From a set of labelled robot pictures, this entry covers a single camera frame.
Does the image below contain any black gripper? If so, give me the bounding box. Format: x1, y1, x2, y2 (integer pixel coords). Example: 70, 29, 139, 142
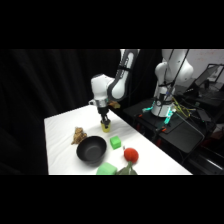
97, 106, 112, 130

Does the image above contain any yellow cup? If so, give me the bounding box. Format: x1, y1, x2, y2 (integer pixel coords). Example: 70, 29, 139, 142
100, 120, 112, 134

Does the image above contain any black bowl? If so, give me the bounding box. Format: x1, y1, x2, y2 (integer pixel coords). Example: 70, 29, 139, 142
75, 135, 108, 165

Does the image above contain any small green cube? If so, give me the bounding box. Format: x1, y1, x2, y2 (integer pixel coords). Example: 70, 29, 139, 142
109, 135, 123, 150

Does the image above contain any brown plush toy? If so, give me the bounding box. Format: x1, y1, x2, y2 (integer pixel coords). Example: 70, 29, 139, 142
70, 126, 88, 146

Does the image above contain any red plush ball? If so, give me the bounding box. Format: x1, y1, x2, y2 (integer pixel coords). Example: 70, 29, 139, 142
122, 145, 140, 165

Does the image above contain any large green cube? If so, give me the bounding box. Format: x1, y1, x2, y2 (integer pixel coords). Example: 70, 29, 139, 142
95, 162, 118, 176

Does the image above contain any black robot stand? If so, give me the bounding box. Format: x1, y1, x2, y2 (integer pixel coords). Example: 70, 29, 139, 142
122, 97, 206, 155

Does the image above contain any yellow green cable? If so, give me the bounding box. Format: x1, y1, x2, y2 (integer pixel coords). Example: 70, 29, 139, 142
171, 96, 198, 119

